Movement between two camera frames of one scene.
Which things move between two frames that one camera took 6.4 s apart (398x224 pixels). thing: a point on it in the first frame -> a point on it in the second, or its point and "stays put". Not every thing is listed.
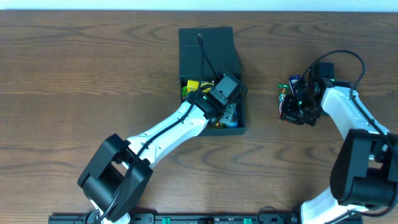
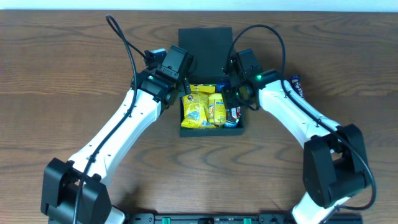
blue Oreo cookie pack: x=234 y=121 stays put
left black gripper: x=229 y=113 -> x=181 y=88
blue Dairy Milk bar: x=294 y=81 stays put
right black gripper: x=292 y=112 -> x=232 y=97
